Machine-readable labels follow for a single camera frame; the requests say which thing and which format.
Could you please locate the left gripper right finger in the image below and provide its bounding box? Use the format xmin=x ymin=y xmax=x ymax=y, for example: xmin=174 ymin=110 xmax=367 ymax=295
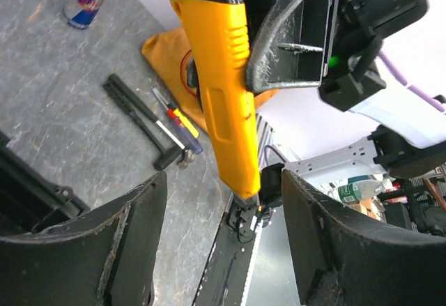
xmin=282 ymin=170 xmax=445 ymax=305

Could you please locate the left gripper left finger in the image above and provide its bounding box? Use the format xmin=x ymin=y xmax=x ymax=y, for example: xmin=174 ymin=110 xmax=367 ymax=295
xmin=1 ymin=171 xmax=167 ymax=305

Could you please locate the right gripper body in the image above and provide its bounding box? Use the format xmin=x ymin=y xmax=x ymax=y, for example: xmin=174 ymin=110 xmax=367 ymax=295
xmin=245 ymin=0 xmax=428 ymax=111

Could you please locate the blue yellow screwdriver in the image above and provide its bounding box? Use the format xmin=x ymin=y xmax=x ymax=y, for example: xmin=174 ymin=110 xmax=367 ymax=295
xmin=152 ymin=88 xmax=203 ymax=155

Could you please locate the yellow tote bag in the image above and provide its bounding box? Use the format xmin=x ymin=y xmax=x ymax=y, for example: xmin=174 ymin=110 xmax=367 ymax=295
xmin=140 ymin=25 xmax=279 ymax=135

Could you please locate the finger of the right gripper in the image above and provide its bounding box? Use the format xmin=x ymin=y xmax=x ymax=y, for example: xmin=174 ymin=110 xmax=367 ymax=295
xmin=245 ymin=0 xmax=324 ymax=93

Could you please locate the black t-handle wrench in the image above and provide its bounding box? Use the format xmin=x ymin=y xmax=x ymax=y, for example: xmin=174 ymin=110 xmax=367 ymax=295
xmin=102 ymin=74 xmax=169 ymax=166

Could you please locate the steel claw hammer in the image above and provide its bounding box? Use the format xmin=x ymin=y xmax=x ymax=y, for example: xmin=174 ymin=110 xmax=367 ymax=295
xmin=137 ymin=103 xmax=194 ymax=171

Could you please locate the clear plastic bottle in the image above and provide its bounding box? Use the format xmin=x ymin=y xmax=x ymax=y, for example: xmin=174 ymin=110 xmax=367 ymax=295
xmin=334 ymin=179 xmax=393 ymax=205

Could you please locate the black plastic toolbox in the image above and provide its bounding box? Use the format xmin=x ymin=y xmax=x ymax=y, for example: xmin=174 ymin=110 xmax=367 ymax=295
xmin=1 ymin=134 xmax=90 ymax=236

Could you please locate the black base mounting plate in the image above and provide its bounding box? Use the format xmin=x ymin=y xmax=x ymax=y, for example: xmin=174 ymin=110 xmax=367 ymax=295
xmin=192 ymin=195 xmax=262 ymax=305

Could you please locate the yellow handled screwdriver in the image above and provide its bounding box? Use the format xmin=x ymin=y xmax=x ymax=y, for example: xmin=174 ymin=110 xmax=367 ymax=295
xmin=174 ymin=108 xmax=199 ymax=139

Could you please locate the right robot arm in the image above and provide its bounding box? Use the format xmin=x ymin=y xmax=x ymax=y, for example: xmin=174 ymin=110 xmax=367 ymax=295
xmin=245 ymin=0 xmax=445 ymax=183

